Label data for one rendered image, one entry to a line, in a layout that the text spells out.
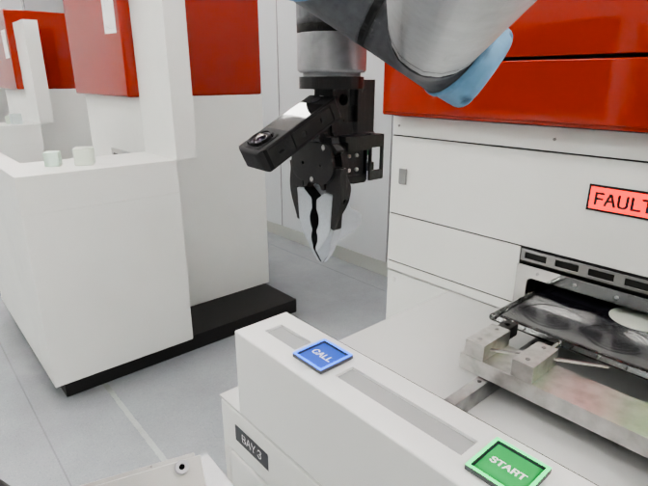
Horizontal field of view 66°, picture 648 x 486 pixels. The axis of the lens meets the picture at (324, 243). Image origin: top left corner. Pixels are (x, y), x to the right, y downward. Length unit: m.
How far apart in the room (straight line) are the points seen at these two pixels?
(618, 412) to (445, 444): 0.32
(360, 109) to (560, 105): 0.49
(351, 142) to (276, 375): 0.32
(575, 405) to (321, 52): 0.57
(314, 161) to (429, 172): 0.67
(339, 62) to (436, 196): 0.71
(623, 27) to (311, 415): 0.74
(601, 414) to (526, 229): 0.44
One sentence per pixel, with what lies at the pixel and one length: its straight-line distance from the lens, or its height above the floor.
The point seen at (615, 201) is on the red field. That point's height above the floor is 1.10.
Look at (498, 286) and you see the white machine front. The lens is 1.16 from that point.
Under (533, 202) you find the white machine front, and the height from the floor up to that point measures 1.07.
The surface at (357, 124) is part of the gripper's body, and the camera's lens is 0.58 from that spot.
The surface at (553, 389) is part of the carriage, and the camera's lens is 0.81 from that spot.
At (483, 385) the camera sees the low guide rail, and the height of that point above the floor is 0.85.
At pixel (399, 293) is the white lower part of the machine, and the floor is 0.76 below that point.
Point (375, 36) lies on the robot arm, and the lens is 0.44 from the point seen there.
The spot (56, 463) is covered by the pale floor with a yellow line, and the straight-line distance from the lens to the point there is 2.16.
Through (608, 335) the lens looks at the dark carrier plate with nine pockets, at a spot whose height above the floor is 0.90.
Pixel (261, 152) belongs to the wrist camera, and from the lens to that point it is 0.50.
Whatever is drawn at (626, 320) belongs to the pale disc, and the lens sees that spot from 1.03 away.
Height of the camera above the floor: 1.30
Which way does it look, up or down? 18 degrees down
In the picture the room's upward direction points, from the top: straight up
